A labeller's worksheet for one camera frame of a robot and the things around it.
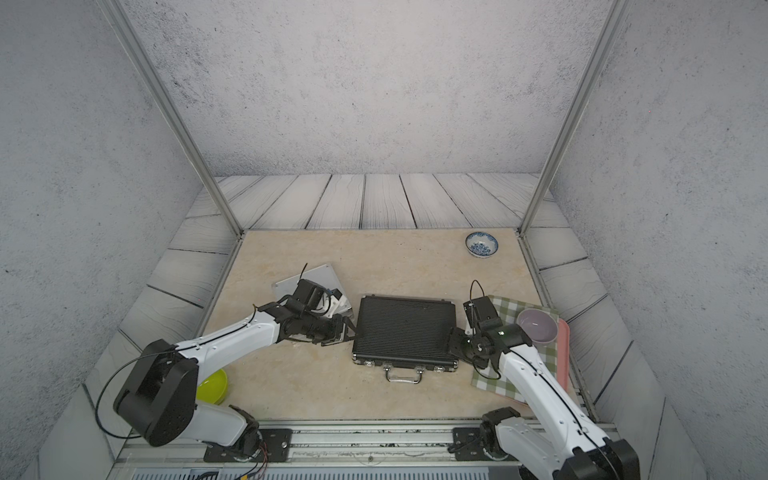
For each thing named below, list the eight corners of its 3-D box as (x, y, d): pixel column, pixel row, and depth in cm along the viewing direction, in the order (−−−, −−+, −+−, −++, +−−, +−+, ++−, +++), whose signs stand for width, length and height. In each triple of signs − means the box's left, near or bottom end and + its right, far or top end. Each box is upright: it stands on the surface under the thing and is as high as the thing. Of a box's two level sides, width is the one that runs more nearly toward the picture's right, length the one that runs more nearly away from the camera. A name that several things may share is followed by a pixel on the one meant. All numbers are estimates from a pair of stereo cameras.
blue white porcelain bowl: (480, 265, 112) (482, 257, 108) (458, 248, 118) (460, 240, 114) (499, 250, 116) (502, 242, 113) (477, 235, 122) (479, 227, 119)
